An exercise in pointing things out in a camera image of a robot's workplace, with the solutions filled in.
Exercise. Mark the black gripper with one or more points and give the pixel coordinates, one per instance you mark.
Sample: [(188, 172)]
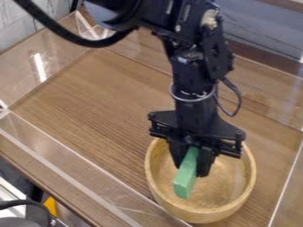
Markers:
[(195, 125)]

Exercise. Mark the green rectangular block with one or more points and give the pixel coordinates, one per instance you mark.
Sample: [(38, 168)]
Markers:
[(185, 175)]

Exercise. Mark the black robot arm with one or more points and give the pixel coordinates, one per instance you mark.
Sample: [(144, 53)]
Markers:
[(188, 25)]

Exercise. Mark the brown wooden bowl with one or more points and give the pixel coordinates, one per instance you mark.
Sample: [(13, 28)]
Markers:
[(219, 194)]

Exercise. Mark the yellow black device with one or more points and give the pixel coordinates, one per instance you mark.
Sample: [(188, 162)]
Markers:
[(38, 215)]

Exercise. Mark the clear acrylic enclosure wall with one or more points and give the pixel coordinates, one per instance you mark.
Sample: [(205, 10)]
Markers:
[(85, 160)]

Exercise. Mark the clear acrylic corner bracket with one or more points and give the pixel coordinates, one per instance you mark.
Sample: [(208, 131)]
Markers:
[(88, 29)]

